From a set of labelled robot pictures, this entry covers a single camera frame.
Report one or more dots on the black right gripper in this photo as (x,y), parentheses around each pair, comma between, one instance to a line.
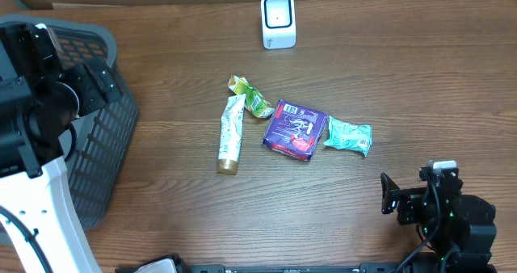
(410,200)

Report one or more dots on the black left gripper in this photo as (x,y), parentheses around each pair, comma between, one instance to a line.
(83,77)

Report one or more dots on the teal snack packet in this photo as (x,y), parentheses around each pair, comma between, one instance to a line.
(353,137)

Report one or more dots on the purple Carefree pad pack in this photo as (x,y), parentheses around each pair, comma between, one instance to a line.
(295,130)

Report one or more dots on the white and gold tube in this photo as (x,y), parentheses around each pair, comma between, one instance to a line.
(231,135)

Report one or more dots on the green and yellow juice carton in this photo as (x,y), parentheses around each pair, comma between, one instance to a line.
(255,102)

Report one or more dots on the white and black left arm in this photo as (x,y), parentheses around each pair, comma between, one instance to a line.
(39,102)

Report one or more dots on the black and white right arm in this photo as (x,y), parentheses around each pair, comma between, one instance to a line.
(456,230)

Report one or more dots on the white barcode scanner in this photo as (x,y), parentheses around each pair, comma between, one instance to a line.
(278,23)

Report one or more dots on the grey plastic mesh basket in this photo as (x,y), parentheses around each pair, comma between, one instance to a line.
(97,146)

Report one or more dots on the black rail at table edge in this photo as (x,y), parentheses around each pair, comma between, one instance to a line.
(366,267)

